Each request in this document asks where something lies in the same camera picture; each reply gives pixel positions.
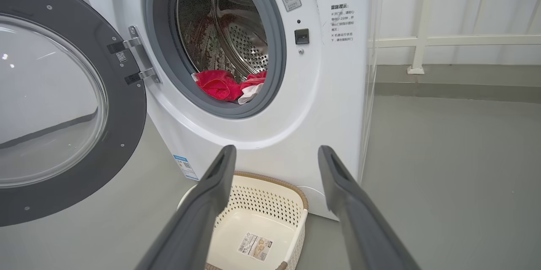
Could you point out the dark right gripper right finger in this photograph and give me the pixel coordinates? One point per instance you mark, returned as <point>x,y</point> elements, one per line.
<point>363,227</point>

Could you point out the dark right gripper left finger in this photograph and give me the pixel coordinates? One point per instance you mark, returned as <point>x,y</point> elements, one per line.
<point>198,219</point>

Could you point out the round washing machine door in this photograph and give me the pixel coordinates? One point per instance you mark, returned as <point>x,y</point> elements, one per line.
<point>122,126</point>

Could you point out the red shirt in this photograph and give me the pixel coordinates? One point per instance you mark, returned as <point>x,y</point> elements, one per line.
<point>217,84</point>

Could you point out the cream perforated laundry basket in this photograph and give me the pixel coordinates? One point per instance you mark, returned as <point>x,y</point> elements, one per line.
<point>249,223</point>

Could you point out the white printed label sticker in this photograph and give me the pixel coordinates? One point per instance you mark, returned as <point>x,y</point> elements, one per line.
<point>255,246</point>

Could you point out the white front-load washing machine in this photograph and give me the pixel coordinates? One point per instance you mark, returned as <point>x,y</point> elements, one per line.
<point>321,105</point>

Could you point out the metal washer door hinge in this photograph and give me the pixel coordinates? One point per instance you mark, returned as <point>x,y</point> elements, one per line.
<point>141,54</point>

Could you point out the steel perforated washer drum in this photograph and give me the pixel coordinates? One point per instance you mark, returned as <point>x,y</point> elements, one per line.
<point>249,46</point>

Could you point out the grey rubber door gasket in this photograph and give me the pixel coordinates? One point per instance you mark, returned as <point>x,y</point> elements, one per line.
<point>162,33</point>

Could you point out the black door latch socket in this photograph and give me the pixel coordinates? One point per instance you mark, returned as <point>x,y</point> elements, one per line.
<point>301,36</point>

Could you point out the blue energy label sticker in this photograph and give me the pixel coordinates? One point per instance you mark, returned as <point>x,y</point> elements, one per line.
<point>186,168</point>

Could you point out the round white filter cover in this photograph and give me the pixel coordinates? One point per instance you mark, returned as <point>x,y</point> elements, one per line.
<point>315,202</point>

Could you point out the printed warning text label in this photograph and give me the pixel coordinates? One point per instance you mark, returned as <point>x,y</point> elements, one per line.
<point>341,20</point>

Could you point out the white metal railing frame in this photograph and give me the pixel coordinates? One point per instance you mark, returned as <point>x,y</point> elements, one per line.
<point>422,42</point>

